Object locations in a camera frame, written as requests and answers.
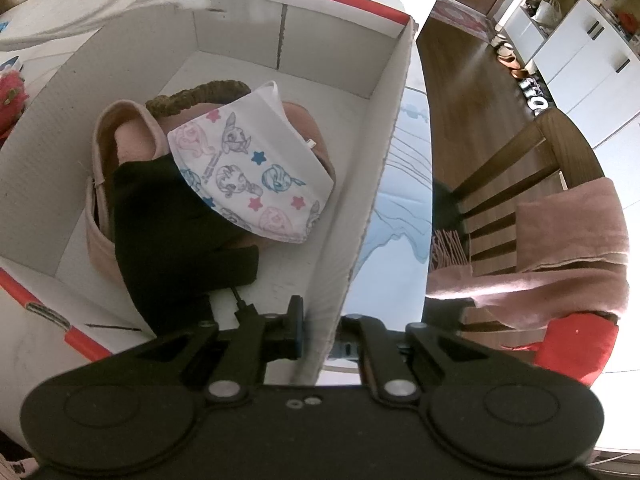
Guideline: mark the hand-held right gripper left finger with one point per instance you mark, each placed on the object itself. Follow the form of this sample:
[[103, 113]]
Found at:
[[298, 329]]

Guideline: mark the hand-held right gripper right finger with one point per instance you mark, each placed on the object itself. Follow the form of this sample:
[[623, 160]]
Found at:
[[369, 352]]

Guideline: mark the black cloth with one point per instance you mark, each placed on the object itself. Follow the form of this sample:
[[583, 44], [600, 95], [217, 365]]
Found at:
[[160, 240]]

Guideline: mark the printed face mask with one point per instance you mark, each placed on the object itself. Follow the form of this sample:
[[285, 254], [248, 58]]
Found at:
[[250, 170]]

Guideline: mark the pink slipper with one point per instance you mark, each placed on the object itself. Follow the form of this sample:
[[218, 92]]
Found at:
[[306, 125], [125, 125]]

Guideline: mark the brown scrunchie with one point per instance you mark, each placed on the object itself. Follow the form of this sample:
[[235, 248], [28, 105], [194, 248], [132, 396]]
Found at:
[[200, 92]]

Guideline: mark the white cardboard box red trim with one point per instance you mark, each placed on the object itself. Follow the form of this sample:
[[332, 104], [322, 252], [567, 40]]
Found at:
[[240, 35]]

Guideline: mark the pink dragon fruit plush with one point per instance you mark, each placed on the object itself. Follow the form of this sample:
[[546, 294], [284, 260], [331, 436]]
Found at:
[[10, 96]]

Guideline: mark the blue printed table mat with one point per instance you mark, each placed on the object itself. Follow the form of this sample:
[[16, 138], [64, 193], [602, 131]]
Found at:
[[400, 230]]

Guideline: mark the red cloth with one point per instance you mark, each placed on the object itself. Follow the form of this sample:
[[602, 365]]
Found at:
[[575, 350]]

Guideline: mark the pink towel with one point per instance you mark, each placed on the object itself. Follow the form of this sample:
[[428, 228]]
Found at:
[[565, 230]]

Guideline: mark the wooden chair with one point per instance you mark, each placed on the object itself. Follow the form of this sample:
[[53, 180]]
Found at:
[[500, 160]]

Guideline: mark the row of shoes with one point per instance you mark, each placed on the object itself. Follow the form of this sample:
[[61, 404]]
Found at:
[[535, 96]]

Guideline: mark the patterned rug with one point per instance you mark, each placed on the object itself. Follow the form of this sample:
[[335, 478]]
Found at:
[[460, 15]]

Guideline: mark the white low cabinet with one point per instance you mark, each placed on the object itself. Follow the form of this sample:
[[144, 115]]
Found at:
[[520, 35]]

